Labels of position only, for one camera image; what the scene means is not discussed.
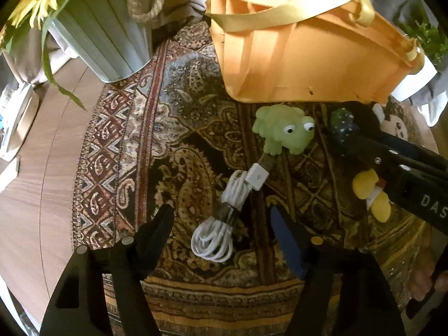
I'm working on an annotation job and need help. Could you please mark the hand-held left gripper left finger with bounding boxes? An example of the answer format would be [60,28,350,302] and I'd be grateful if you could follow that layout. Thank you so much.
[39,204,175,336]

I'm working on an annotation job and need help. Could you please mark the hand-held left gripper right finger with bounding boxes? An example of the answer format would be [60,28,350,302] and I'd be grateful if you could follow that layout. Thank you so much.
[270,205,407,336]

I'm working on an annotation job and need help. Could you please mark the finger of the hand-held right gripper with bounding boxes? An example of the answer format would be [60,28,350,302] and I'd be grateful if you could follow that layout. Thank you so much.
[380,130,448,169]
[334,131,400,190]

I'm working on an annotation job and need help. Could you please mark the dark green spotted ball toy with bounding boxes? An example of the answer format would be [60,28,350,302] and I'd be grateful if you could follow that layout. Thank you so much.
[329,109,358,146]

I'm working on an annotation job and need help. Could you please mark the orange felt bag yellow handles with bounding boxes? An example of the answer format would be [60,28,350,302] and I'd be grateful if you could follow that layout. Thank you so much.
[205,0,426,105]

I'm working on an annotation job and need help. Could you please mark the person's right hand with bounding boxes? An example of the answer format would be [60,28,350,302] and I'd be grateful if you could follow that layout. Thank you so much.
[409,233,443,303]

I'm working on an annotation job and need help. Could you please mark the green frog toy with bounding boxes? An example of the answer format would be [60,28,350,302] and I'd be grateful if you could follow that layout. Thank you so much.
[252,104,316,156]

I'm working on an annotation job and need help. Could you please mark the patterned woven table rug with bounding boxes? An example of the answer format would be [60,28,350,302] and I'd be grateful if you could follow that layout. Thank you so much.
[72,19,442,336]

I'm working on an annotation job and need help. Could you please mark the green leafy plant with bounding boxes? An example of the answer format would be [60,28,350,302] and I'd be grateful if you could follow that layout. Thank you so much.
[399,2,448,67]

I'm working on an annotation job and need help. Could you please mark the white tray with items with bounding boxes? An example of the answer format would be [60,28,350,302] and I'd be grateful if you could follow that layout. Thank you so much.
[0,80,40,163]

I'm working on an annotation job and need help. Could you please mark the pale green ribbed plant pot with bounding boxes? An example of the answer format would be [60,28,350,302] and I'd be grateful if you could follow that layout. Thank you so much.
[49,0,152,84]

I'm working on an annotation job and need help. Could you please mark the yellow sunflower with leaves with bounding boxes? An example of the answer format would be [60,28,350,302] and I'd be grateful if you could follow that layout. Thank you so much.
[0,0,88,112]

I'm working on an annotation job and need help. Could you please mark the coiled white charger cable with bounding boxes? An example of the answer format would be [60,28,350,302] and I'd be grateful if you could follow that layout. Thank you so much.
[191,153,277,263]

